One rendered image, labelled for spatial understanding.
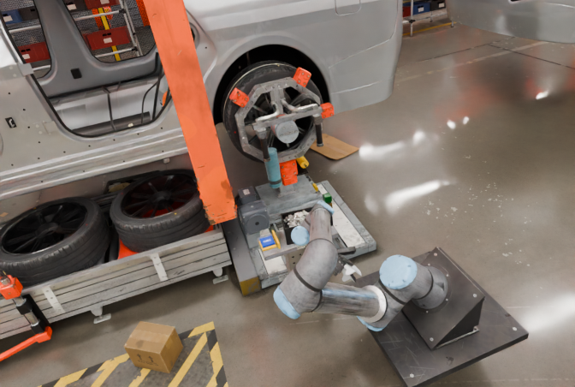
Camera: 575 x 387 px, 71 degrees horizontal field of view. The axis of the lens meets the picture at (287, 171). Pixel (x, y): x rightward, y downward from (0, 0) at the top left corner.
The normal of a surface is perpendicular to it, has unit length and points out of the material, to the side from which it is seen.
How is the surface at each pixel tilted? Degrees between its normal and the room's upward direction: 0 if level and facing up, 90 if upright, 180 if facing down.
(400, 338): 0
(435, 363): 0
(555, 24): 102
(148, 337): 0
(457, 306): 43
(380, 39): 90
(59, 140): 91
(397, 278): 38
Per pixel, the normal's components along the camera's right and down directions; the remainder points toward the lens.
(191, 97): 0.31, 0.47
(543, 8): -0.61, 0.48
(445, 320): -0.73, -0.43
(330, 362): -0.13, -0.84
